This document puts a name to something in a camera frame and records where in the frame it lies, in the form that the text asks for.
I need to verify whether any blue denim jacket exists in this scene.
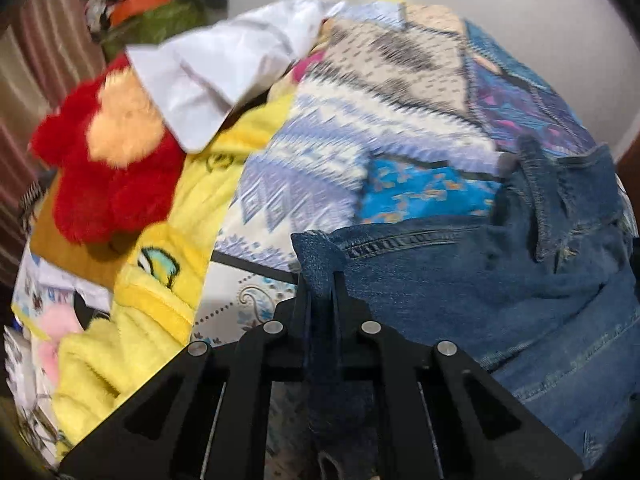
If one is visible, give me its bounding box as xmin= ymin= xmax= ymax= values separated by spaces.
xmin=292 ymin=138 xmax=639 ymax=467

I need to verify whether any green and orange clothes pile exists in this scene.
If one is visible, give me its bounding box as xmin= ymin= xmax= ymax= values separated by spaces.
xmin=85 ymin=0 xmax=229 ymax=62

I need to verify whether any yellow fleece garment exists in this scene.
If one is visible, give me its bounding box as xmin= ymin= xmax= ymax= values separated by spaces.
xmin=52 ymin=93 xmax=294 ymax=456

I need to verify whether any pink soft item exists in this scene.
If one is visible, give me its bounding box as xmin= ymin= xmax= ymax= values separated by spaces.
xmin=38 ymin=304 xmax=84 ymax=386

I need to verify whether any red plush toy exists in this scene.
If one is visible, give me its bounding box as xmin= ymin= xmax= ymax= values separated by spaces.
xmin=30 ymin=54 xmax=186 ymax=244

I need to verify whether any patchwork patterned bedspread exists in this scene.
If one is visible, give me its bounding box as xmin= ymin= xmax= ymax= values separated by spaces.
xmin=191 ymin=3 xmax=594 ymax=346

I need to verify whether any white shirt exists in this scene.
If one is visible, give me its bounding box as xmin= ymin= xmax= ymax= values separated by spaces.
xmin=126 ymin=0 xmax=346 ymax=154

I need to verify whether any striped maroon curtain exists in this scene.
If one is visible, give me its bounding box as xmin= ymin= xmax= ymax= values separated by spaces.
xmin=1 ymin=0 xmax=105 ymax=286

